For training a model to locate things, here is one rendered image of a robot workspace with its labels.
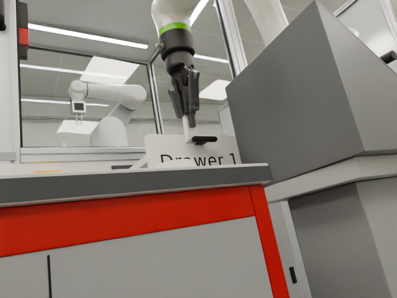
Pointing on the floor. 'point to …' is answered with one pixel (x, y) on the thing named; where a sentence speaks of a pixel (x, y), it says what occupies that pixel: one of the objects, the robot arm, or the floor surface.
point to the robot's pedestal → (346, 226)
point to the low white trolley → (139, 234)
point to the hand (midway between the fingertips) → (190, 129)
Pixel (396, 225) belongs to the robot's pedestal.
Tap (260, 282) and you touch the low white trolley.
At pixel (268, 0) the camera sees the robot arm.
